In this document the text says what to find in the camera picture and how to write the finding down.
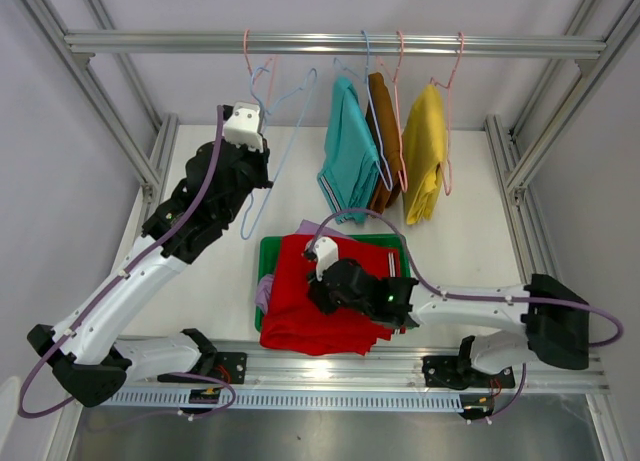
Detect red trousers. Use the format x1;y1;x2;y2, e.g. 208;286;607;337
260;234;396;356

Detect purple trousers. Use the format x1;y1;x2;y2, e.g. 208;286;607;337
254;219;349;315

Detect teal trousers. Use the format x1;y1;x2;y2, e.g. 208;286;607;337
317;76;379;225

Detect blue hanger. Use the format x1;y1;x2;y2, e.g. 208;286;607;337
332;30;394;192
240;68;318;241

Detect pink hanger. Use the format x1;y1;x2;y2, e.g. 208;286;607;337
430;31;465;196
242;29;278;106
376;30;408;193

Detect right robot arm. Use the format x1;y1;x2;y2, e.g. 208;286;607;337
307;258;589;386

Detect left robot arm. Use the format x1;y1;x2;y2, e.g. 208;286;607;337
27;139;273;407

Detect brown trousers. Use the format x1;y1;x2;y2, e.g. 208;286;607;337
365;72;402;214

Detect yellow trousers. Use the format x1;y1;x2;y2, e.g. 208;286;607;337
403;84;447;225

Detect green plastic tray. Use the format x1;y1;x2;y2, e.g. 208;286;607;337
255;234;410;334

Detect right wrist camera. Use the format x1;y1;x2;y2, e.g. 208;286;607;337
303;236;339;280

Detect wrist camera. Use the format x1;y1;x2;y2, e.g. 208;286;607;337
223;101;264;152
303;236;339;280

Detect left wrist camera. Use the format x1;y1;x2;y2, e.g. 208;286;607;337
223;101;264;152

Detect aluminium left frame posts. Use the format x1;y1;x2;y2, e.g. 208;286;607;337
15;0;180;260

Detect aluminium frame posts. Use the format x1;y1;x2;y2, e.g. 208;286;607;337
483;0;640;332
15;0;180;260

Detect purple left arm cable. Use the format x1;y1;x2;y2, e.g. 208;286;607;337
17;104;236;425

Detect aluminium front frame rail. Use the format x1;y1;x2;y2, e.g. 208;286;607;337
64;338;611;395

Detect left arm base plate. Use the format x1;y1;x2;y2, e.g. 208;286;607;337
157;351;248;385

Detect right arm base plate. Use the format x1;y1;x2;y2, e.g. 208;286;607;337
422;355;515;391

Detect aluminium hanging rail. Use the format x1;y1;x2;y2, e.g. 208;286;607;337
63;30;606;59

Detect white slotted cable duct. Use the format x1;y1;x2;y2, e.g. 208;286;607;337
104;387;463;413

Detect aluminium right frame posts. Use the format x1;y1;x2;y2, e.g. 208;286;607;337
483;0;640;332

